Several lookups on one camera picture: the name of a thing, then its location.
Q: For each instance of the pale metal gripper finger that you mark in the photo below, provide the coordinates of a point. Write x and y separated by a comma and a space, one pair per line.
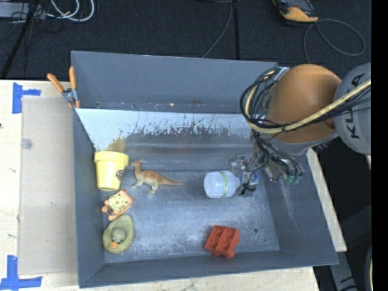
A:
251, 179
241, 162

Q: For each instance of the clear plastic bottle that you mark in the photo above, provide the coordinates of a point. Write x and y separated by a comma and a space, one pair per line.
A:
218, 184

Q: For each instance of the red toy block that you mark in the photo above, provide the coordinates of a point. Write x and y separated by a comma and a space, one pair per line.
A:
222, 241

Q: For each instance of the grey metal bin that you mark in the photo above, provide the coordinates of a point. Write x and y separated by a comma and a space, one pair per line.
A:
182, 217

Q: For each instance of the orange toy dinosaur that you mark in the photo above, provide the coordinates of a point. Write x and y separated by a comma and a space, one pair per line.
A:
151, 177

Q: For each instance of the orange toy clock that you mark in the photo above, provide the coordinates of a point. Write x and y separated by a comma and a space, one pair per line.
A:
119, 203

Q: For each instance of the yellow plastic cup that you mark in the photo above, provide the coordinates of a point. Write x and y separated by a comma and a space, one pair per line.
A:
107, 171

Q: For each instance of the green rubber duck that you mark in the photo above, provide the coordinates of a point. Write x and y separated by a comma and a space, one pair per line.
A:
118, 235

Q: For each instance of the pale wood board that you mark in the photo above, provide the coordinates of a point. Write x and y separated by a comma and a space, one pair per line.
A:
45, 192

